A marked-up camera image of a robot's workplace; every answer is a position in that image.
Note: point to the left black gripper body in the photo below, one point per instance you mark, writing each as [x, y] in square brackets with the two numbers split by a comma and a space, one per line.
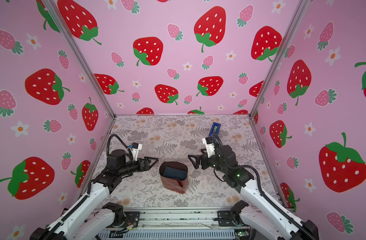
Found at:
[130, 168]

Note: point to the blue tape dispenser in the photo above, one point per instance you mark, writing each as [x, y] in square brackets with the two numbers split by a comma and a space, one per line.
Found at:
[215, 129]

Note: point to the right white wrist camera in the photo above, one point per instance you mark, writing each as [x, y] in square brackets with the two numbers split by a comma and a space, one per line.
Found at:
[210, 147]

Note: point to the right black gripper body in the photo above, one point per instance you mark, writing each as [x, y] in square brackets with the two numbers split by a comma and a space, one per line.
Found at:
[213, 163]

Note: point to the aluminium rail frame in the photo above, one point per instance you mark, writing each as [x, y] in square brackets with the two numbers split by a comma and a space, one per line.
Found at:
[176, 224]

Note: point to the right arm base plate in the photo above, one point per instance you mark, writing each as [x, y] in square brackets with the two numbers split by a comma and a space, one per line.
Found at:
[228, 218]

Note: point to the dark navy gift box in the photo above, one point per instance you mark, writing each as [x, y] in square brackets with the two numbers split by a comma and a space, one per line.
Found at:
[172, 173]

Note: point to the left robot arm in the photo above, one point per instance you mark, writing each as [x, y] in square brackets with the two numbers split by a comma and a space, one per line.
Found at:
[74, 225]

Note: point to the dark red wrapping paper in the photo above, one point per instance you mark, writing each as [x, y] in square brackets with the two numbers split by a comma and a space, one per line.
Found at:
[173, 184]

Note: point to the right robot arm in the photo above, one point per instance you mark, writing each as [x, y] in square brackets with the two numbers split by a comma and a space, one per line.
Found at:
[261, 211]

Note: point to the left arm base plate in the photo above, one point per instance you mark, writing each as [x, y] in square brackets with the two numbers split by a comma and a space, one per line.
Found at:
[128, 218]

